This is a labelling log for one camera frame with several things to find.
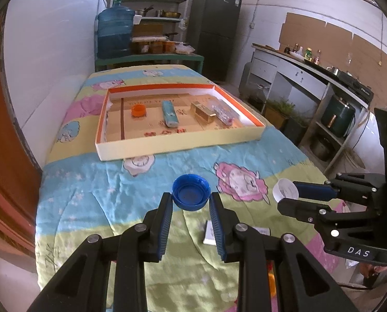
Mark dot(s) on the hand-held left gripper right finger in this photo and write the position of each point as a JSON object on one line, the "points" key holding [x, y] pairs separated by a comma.
{"points": [[218, 224]]}

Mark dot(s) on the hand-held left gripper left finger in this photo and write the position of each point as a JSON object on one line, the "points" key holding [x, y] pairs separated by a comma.
{"points": [[164, 224]]}

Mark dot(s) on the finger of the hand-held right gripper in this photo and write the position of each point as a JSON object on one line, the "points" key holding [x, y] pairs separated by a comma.
{"points": [[304, 209], [312, 191]]}

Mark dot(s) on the white printed lighter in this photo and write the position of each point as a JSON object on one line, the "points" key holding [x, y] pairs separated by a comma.
{"points": [[209, 233]]}

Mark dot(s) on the white bottle cap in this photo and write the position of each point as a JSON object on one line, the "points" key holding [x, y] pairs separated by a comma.
{"points": [[284, 189]]}

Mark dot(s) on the blue bottle cap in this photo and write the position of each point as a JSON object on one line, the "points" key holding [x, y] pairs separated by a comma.
{"points": [[190, 193]]}

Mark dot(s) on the red bottle cap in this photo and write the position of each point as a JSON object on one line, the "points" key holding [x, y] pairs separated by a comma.
{"points": [[270, 265]]}

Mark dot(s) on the orange bottle cap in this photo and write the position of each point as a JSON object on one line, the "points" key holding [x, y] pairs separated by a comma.
{"points": [[138, 111], [271, 282]]}

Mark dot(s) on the shallow orange-rimmed cardboard box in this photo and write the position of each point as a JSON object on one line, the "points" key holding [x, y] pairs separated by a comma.
{"points": [[180, 144]]}

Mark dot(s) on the teal clear lighter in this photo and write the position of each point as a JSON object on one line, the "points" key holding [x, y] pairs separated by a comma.
{"points": [[170, 113]]}

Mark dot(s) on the gold lighter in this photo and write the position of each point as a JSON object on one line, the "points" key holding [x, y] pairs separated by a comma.
{"points": [[202, 113]]}

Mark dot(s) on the clear floral patterned lighter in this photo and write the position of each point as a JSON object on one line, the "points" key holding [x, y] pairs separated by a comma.
{"points": [[222, 112]]}

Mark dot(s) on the person's right hand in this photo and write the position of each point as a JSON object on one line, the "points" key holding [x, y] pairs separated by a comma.
{"points": [[385, 271]]}

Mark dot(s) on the dark metal pot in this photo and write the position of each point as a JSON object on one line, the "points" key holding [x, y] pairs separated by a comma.
{"points": [[321, 148]]}

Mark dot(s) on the cartoon sheep printed blanket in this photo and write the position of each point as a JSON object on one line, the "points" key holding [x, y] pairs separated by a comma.
{"points": [[115, 195]]}

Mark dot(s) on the dark green air fryer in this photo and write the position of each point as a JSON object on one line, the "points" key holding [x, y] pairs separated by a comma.
{"points": [[338, 115]]}

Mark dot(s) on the yellow planter with greens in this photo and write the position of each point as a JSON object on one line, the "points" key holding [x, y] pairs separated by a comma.
{"points": [[278, 113]]}

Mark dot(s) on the printed cardboard liner sheet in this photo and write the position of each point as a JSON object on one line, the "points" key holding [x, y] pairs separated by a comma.
{"points": [[154, 126]]}

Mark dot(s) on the black gas stove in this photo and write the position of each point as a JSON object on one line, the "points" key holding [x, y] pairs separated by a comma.
{"points": [[355, 84]]}

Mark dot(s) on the white kitchen counter cabinet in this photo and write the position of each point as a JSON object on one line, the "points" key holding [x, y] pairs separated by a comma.
{"points": [[294, 74]]}

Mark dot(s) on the green bottle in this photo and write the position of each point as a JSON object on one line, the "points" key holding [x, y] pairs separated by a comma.
{"points": [[308, 54]]}

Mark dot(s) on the dark sauce bottle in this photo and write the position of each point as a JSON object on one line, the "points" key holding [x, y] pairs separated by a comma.
{"points": [[295, 48]]}

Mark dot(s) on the green low table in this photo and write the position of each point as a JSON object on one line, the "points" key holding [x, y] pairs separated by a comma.
{"points": [[154, 58]]}

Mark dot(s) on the red-brown wooden door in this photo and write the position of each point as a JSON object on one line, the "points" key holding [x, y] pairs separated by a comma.
{"points": [[5, 156]]}

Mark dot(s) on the white plastic bag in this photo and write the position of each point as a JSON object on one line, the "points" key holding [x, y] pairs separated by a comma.
{"points": [[184, 48]]}

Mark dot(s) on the orange filled jar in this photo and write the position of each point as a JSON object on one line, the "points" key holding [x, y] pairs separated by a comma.
{"points": [[169, 46], [155, 47]]}

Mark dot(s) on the dark grey refrigerator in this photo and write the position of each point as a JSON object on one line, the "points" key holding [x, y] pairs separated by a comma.
{"points": [[216, 35]]}

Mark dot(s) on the black frying pan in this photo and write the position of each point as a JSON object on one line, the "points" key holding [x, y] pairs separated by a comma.
{"points": [[170, 35]]}

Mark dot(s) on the brown cardboard box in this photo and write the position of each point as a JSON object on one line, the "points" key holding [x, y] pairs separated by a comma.
{"points": [[148, 30]]}

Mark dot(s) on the blue water jug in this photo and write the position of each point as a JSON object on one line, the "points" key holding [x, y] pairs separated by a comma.
{"points": [[115, 32]]}

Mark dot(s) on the yellow metal basin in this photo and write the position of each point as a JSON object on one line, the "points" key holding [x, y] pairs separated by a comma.
{"points": [[171, 15]]}

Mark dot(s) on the steel cooking pot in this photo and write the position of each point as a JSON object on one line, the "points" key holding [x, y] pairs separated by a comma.
{"points": [[142, 12]]}

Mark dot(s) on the cardboard sheet on wall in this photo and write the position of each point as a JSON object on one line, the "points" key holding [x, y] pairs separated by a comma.
{"points": [[336, 39]]}

